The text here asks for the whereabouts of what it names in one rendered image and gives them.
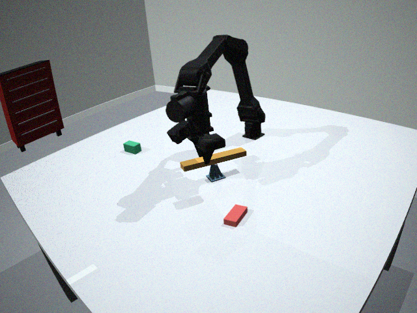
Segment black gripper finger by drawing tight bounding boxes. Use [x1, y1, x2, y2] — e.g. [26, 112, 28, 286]
[187, 136, 203, 157]
[195, 144, 214, 165]

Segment red rectangular block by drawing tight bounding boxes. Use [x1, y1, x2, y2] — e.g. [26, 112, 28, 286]
[223, 204, 248, 227]

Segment tan wooden plank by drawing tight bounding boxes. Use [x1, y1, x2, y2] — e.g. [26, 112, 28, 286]
[180, 147, 247, 172]

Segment small green block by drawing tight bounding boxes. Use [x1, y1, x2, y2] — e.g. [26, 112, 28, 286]
[123, 140, 141, 154]

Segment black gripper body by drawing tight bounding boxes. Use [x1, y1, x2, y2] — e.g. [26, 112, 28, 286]
[188, 109, 225, 152]

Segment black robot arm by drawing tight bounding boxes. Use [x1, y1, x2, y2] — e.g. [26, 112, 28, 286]
[165, 35, 266, 144]

